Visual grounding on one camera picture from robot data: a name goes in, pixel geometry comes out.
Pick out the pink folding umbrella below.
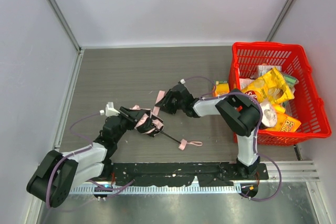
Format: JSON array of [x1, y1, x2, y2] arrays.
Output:
[[131, 105, 203, 151]]

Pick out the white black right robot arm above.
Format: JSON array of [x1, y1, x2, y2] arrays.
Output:
[[155, 83, 262, 178]]

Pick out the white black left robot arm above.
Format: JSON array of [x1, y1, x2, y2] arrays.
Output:
[[26, 106, 151, 208]]

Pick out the orange green carton box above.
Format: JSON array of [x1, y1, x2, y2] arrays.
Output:
[[212, 81, 230, 97]]

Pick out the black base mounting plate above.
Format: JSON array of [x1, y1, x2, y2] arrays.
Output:
[[91, 162, 269, 187]]

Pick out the white wrapped packet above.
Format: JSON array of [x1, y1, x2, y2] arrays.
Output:
[[257, 65, 281, 77]]

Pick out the yellow chips bag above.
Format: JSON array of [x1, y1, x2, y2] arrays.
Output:
[[241, 68, 295, 104]]

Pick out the orange snack bag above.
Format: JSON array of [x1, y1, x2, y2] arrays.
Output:
[[267, 112, 301, 133]]

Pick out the green snack packet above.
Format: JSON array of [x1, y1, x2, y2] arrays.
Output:
[[282, 74, 299, 88]]

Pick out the red plastic basket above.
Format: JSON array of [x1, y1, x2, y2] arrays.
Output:
[[228, 42, 332, 146]]

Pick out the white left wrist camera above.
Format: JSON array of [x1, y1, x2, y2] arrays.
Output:
[[99, 102, 120, 117]]

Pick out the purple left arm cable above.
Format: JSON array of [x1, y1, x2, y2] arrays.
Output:
[[45, 111, 107, 209]]

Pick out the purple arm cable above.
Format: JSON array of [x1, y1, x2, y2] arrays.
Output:
[[180, 76, 283, 201], [45, 111, 107, 209]]

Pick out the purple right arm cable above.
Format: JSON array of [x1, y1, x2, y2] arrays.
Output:
[[180, 76, 283, 201]]

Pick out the white slotted cable duct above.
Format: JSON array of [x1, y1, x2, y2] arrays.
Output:
[[69, 184, 241, 195]]

